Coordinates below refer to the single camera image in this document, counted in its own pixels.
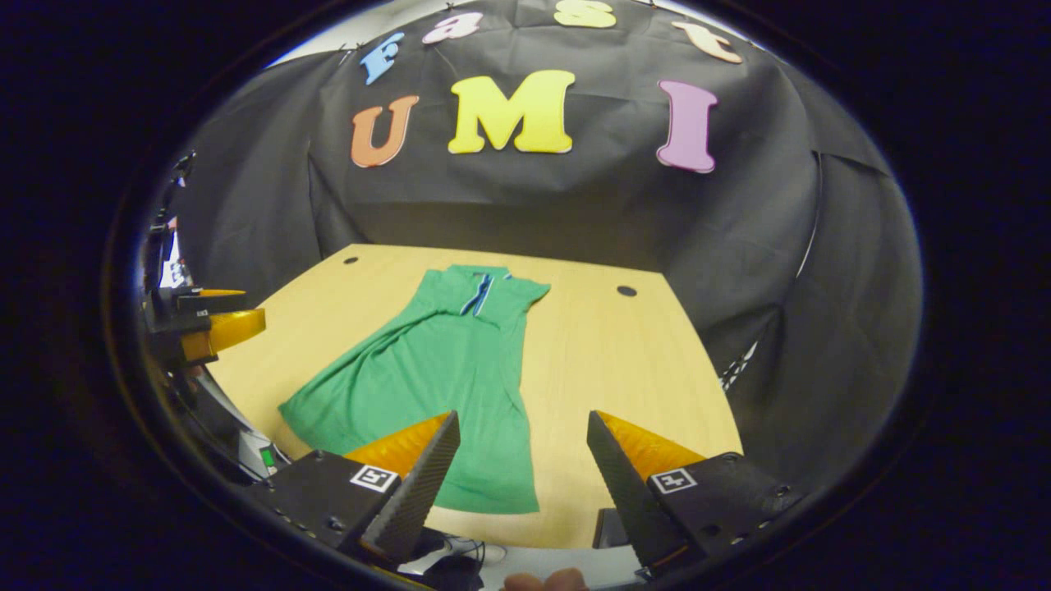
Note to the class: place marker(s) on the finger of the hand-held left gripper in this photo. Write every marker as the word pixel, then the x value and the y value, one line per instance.
pixel 213 294
pixel 230 328

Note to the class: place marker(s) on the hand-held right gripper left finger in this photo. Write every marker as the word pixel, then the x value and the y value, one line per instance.
pixel 419 492

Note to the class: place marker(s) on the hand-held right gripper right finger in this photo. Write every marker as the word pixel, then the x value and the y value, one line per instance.
pixel 628 492

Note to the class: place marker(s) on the green T-shirt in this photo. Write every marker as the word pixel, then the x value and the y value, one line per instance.
pixel 443 369

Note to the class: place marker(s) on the grey device with green light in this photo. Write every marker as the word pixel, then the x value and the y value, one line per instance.
pixel 261 455

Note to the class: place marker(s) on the black backdrop cloth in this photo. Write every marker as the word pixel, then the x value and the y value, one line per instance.
pixel 575 197

